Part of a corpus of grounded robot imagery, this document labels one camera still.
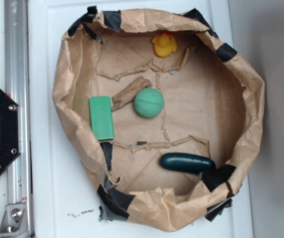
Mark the brown paper bag bin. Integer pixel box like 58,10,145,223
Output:
53,7,265,232

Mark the green rectangular block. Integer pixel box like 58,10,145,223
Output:
89,96,114,141

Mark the green golf ball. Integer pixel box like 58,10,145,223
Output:
134,88,165,118

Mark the dark green plastic pickle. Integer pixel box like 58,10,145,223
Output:
160,152,216,173

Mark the metal corner bracket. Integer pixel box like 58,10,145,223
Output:
0,203,26,238

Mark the brown wood piece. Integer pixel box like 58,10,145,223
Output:
112,76,152,112

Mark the aluminium extrusion rail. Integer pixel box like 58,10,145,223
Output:
4,0,35,238

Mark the yellow rubber duck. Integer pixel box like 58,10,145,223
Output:
152,31,177,58

